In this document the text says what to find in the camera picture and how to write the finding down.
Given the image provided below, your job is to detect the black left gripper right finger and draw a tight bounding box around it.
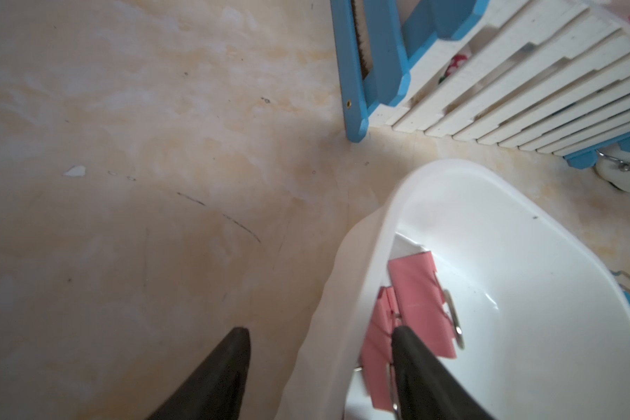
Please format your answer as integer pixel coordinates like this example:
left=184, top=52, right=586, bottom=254
left=391, top=327, right=492, bottom=419

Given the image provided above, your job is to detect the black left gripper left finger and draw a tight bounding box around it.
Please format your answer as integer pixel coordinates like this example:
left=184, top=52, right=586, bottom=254
left=149, top=327, right=251, bottom=419

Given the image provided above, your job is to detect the white plastic storage box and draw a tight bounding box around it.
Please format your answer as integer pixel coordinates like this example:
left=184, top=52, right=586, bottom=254
left=276, top=159, right=630, bottom=419

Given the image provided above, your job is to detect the pink binder clip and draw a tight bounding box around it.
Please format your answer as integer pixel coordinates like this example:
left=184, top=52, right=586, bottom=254
left=360, top=287, right=400, bottom=411
left=388, top=251, right=457, bottom=360

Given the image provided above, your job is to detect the white alarm clock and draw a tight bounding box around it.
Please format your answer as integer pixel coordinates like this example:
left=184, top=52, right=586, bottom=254
left=595, top=149, right=630, bottom=193

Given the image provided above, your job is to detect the blue white toy crib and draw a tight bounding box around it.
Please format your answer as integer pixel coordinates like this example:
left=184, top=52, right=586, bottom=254
left=331, top=1, right=630, bottom=169

